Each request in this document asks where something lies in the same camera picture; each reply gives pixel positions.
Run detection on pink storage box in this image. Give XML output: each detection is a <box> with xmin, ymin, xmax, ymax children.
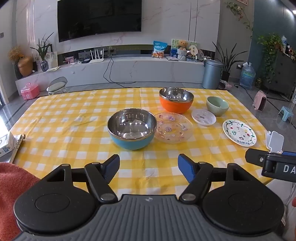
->
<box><xmin>21</xmin><ymin>83</ymin><xmax>40</xmax><ymax>100</ymax></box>

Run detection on light blue plastic stool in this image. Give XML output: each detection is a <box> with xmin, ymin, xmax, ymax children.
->
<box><xmin>278</xmin><ymin>106</ymin><xmax>291</xmax><ymax>122</ymax></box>

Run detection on black wall television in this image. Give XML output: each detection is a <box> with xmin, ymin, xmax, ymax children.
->
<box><xmin>57</xmin><ymin>0</ymin><xmax>142</xmax><ymax>42</ymax></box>

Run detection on white cardboard box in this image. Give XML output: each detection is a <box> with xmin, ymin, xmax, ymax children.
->
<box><xmin>0</xmin><ymin>132</ymin><xmax>18</xmax><ymax>158</ymax></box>

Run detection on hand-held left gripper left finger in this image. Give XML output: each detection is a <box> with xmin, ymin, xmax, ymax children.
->
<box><xmin>40</xmin><ymin>154</ymin><xmax>121</xmax><ymax>203</ymax></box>

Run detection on teddy bear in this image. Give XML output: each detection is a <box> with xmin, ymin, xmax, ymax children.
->
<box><xmin>177</xmin><ymin>40</ymin><xmax>189</xmax><ymax>61</ymax></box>

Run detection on white fruit painted plate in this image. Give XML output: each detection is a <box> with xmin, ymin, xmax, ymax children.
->
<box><xmin>222</xmin><ymin>119</ymin><xmax>257</xmax><ymax>147</ymax></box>

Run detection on red cloth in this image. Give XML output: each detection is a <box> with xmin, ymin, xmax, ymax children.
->
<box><xmin>0</xmin><ymin>162</ymin><xmax>41</xmax><ymax>241</ymax></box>

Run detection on ring binder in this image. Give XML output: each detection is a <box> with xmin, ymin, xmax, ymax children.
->
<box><xmin>7</xmin><ymin>134</ymin><xmax>26</xmax><ymax>163</ymax></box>

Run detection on white marble television console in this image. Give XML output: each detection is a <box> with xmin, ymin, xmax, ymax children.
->
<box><xmin>15</xmin><ymin>56</ymin><xmax>205</xmax><ymax>93</ymax></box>

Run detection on yellow checkered tablecloth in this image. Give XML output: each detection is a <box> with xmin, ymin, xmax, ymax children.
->
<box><xmin>6</xmin><ymin>87</ymin><xmax>281</xmax><ymax>197</ymax></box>

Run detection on portrait photo frame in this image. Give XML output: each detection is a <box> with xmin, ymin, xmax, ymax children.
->
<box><xmin>45</xmin><ymin>51</ymin><xmax>58</xmax><ymax>69</ymax></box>

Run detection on round paper fan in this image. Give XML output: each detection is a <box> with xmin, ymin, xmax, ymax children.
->
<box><xmin>188</xmin><ymin>45</ymin><xmax>199</xmax><ymax>61</ymax></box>

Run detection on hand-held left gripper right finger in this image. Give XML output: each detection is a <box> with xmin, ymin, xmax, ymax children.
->
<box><xmin>178</xmin><ymin>153</ymin><xmax>258</xmax><ymax>203</ymax></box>

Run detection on hanging vine plant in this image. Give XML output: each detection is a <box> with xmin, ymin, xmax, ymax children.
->
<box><xmin>225</xmin><ymin>1</ymin><xmax>253</xmax><ymax>39</ymax></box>

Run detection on white wifi router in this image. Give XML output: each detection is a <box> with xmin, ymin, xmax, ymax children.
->
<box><xmin>89</xmin><ymin>47</ymin><xmax>105</xmax><ymax>64</ymax></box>

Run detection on grey pedal trash can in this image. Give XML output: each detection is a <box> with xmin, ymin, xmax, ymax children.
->
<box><xmin>202</xmin><ymin>59</ymin><xmax>223</xmax><ymax>90</ymax></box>

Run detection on green picture board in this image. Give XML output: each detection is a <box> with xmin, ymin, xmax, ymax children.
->
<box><xmin>171</xmin><ymin>39</ymin><xmax>197</xmax><ymax>58</ymax></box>

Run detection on black power cable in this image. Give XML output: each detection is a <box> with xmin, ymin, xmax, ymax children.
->
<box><xmin>103</xmin><ymin>57</ymin><xmax>137</xmax><ymax>84</ymax></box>

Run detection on clear glass floral plate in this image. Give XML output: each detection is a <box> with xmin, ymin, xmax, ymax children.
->
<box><xmin>154</xmin><ymin>112</ymin><xmax>194</xmax><ymax>144</ymax></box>

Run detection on trailing pothos plant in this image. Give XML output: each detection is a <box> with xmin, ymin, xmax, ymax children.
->
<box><xmin>257</xmin><ymin>34</ymin><xmax>284</xmax><ymax>82</ymax></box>

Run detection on dark grey drawer cabinet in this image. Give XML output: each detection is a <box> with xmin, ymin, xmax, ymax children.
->
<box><xmin>262</xmin><ymin>50</ymin><xmax>296</xmax><ymax>98</ymax></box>

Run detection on floral fabric bag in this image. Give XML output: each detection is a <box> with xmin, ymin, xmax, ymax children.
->
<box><xmin>218</xmin><ymin>79</ymin><xmax>232</xmax><ymax>90</ymax></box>

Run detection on grey round chair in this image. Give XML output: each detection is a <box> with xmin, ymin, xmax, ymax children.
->
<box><xmin>46</xmin><ymin>77</ymin><xmax>68</xmax><ymax>95</ymax></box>

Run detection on small white patterned plate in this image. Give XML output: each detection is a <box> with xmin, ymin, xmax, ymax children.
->
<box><xmin>191</xmin><ymin>109</ymin><xmax>217</xmax><ymax>126</ymax></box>

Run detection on green ceramic bowl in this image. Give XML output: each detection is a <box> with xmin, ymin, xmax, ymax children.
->
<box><xmin>206</xmin><ymin>96</ymin><xmax>229</xmax><ymax>117</ymax></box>

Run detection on dried yellow flowers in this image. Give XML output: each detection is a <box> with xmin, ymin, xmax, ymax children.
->
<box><xmin>9</xmin><ymin>46</ymin><xmax>25</xmax><ymax>62</ymax></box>

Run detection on potted snake plant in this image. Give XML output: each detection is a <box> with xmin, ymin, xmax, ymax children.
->
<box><xmin>212</xmin><ymin>41</ymin><xmax>245</xmax><ymax>81</ymax></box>

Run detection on green plant in glass vase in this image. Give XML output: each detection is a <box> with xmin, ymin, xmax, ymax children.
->
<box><xmin>30</xmin><ymin>32</ymin><xmax>55</xmax><ymax>72</ymax></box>

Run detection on brown ceramic vase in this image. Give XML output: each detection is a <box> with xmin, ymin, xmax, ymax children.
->
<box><xmin>18</xmin><ymin>57</ymin><xmax>33</xmax><ymax>77</ymax></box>

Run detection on orange steel bowl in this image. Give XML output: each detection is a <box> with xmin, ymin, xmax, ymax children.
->
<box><xmin>159</xmin><ymin>87</ymin><xmax>194</xmax><ymax>114</ymax></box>

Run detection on black floor cable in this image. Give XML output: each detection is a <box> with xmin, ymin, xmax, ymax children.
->
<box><xmin>234</xmin><ymin>84</ymin><xmax>255</xmax><ymax>102</ymax></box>

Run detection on pink space heater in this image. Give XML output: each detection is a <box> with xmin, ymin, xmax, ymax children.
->
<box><xmin>253</xmin><ymin>90</ymin><xmax>267</xmax><ymax>111</ymax></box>

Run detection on white phone stand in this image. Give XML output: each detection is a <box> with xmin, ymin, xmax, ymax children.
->
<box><xmin>265</xmin><ymin>130</ymin><xmax>284</xmax><ymax>154</ymax></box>

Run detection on blue water jug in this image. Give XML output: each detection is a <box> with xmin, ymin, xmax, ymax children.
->
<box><xmin>239</xmin><ymin>62</ymin><xmax>256</xmax><ymax>90</ymax></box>

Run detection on blue snack bag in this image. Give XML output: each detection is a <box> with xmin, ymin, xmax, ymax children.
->
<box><xmin>151</xmin><ymin>41</ymin><xmax>167</xmax><ymax>58</ymax></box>

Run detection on blue steel bowl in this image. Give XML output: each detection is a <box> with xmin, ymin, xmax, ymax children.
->
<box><xmin>107</xmin><ymin>108</ymin><xmax>158</xmax><ymax>151</ymax></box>

